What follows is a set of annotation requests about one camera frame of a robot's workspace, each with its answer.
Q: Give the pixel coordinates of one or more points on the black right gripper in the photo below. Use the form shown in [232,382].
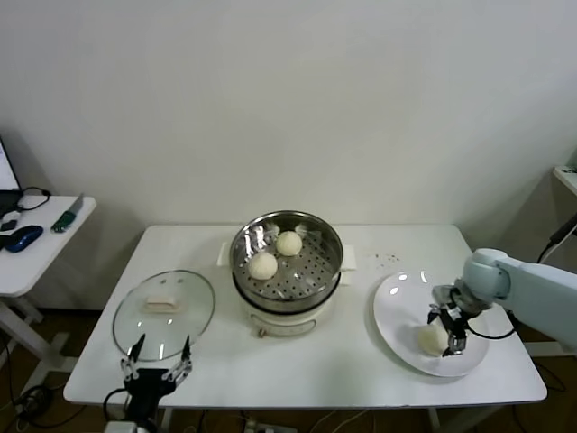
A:
[453,322]

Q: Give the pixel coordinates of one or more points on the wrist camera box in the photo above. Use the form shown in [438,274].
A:
[444,294]
[120,428]

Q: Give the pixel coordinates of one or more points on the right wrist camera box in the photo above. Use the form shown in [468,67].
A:
[444,294]

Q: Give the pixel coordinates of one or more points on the blue computer mouse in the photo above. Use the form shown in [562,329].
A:
[24,238]

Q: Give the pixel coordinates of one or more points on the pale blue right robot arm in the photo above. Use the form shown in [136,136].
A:
[532,288]

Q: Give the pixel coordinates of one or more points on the stainless steel steamer basket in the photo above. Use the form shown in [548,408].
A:
[306,279]

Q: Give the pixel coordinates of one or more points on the white stand base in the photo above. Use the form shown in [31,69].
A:
[541,349]

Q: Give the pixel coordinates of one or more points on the dark crumb specks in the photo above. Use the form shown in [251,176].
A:
[391,258]

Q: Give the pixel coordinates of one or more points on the white power strip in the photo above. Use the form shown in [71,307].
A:
[261,426]

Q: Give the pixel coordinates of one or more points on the glass pot lid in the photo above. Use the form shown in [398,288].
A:
[189,297]

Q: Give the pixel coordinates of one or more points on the white shelf unit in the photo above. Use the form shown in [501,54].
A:
[565,180]

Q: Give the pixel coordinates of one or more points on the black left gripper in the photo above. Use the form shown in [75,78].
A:
[146,385]

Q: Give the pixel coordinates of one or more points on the black laptop computer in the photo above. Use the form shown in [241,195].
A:
[6,198]

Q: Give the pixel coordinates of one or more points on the white round plate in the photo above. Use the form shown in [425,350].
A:
[396,315]

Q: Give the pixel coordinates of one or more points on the white steamed baozi bun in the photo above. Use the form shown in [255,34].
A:
[262,266]
[430,342]
[289,244]

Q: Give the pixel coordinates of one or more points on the white electric cooker pot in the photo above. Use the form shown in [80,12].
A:
[279,325]

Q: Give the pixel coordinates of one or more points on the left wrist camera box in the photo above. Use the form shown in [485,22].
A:
[120,428]

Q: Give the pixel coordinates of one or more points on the white side table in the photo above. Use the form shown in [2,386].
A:
[40,252]

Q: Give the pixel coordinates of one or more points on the white table leg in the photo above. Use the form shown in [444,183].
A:
[166,421]
[433,421]

